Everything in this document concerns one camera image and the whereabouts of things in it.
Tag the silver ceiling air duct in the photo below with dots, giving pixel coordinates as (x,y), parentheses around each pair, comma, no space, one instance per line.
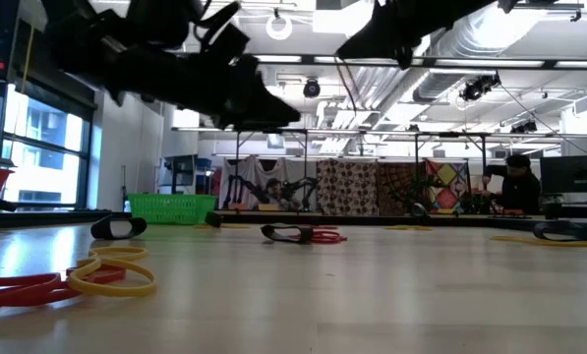
(435,83)

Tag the brown dotted hanging cloth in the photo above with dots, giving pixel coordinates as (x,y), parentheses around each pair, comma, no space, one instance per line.
(347,189)

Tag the red rubber band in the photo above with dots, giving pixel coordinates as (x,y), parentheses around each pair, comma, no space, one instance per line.
(326,227)
(330,238)
(17,295)

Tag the long ceiling light strip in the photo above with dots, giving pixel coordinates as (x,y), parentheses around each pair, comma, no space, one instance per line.
(489,63)

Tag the colourful geometric hanging cloth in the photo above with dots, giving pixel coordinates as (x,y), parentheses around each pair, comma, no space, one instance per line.
(445,177)

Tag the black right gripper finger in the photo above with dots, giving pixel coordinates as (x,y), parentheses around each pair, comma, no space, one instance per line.
(376,39)

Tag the person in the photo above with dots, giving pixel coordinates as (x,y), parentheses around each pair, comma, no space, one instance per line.
(519,192)
(275,189)

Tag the black background monitor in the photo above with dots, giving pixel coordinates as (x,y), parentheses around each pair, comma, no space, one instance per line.
(573,174)

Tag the white hanging cloth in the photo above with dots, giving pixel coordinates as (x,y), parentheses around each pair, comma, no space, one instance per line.
(249,172)

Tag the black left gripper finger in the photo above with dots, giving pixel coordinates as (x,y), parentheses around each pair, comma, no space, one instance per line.
(258,108)

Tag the large window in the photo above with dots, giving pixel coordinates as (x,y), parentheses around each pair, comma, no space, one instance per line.
(42,167)

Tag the dark patterned hanging cloth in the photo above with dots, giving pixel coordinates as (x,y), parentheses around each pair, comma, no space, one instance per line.
(396,182)

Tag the black screen on stand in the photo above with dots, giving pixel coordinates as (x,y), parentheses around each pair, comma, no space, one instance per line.
(180,169)

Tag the black ceiling dome camera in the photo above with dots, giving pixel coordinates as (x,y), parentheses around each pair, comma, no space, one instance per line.
(311,89)

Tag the black ceiling spotlight cluster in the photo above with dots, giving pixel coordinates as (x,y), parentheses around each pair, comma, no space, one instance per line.
(524,127)
(475,89)

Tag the black background robot arm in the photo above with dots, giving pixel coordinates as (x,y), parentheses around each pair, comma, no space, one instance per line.
(239,184)
(305,189)

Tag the black aluminium table frame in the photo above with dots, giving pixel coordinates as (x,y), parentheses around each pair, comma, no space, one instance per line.
(371,219)

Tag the yellow rubber band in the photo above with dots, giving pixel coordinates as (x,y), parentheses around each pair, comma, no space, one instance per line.
(116,291)
(406,227)
(519,240)
(234,226)

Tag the green plastic basket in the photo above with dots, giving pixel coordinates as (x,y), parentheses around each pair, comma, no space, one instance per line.
(172,209)

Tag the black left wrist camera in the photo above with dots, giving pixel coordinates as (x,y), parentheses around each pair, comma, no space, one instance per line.
(224,44)

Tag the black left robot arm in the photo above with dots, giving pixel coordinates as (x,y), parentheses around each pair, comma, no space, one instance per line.
(150,24)

